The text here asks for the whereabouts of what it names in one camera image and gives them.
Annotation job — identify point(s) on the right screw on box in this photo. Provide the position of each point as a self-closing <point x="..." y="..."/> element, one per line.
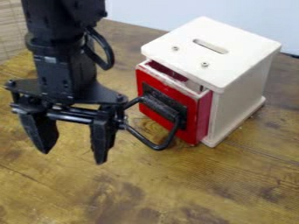
<point x="205" y="64"/>

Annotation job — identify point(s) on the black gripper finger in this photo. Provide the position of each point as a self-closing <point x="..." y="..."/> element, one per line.
<point x="103" y="135"/>
<point x="42" y="130"/>

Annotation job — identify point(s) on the white wooden box cabinet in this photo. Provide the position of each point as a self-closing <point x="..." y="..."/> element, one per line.
<point x="240" y="56"/>

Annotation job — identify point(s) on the black metal drawer handle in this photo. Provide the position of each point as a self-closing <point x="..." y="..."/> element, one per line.
<point x="163" y="110"/>

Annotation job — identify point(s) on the red drawer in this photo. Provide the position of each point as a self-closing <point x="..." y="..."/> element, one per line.
<point x="182" y="94"/>

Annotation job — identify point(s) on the screw on box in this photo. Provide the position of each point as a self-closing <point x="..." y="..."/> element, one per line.
<point x="205" y="64"/>
<point x="175" y="48"/>

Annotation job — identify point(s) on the left screw on box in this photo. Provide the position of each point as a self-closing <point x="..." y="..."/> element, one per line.
<point x="175" y="48"/>

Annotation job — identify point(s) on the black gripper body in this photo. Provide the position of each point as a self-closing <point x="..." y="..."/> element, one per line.
<point x="66" y="94"/>

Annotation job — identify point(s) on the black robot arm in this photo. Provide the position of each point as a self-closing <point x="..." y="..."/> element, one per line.
<point x="70" y="51"/>

